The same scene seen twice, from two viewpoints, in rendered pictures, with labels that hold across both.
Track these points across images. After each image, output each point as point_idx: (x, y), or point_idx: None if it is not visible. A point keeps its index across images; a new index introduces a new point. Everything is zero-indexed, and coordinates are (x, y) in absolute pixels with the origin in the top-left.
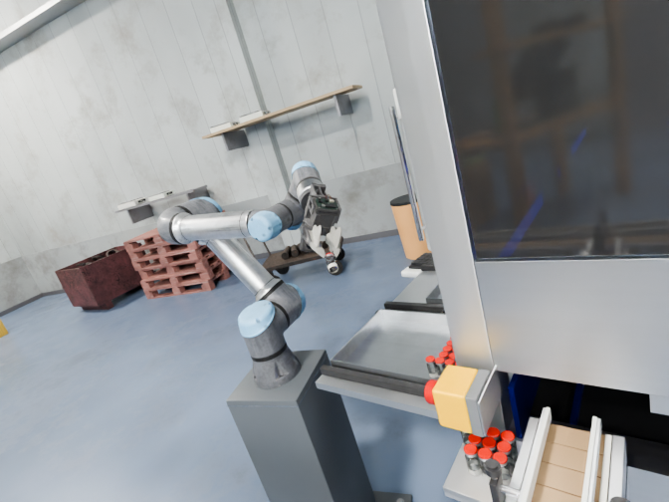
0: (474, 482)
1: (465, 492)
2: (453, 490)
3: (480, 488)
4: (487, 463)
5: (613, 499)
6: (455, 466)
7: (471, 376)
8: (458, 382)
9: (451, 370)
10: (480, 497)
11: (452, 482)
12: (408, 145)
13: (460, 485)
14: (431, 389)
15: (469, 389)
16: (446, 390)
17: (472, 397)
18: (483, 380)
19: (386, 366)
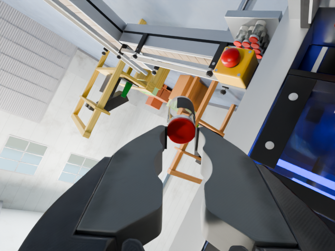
0: (238, 28)
1: (229, 26)
2: (226, 21)
3: (236, 31)
4: (207, 75)
5: (222, 93)
6: (241, 19)
7: (236, 86)
8: (227, 81)
9: (235, 80)
10: (232, 32)
11: (230, 20)
12: (173, 239)
13: (231, 23)
14: (223, 63)
15: (225, 84)
16: (217, 77)
17: (221, 84)
18: (236, 89)
19: None
